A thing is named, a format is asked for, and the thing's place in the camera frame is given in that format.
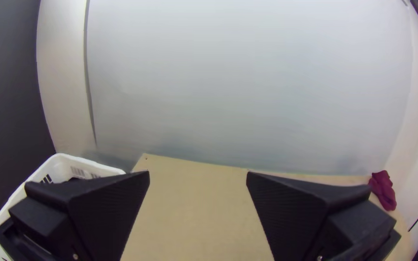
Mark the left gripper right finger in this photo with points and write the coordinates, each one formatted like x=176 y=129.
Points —
x=303 y=217

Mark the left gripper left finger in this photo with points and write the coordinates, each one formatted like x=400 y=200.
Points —
x=100 y=214

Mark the white laundry basket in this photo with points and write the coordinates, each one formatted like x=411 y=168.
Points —
x=60 y=163

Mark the dark red garment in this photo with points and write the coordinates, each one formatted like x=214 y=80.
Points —
x=384 y=190

